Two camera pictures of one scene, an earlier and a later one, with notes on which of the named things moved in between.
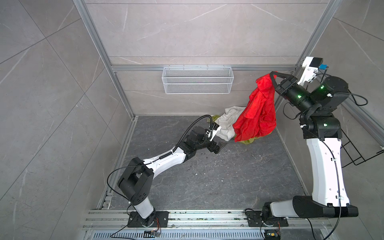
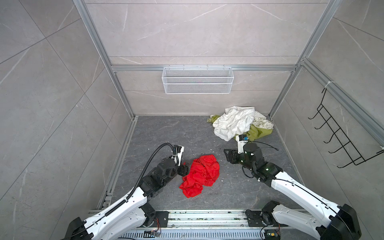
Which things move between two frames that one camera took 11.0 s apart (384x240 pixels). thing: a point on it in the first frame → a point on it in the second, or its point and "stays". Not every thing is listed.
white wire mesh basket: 197,80 stays
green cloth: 245,140 stays
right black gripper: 282,88 → 233,154
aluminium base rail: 207,225 stays
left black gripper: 219,146 → 183,169
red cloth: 260,118 → 204,170
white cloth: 226,132 stays
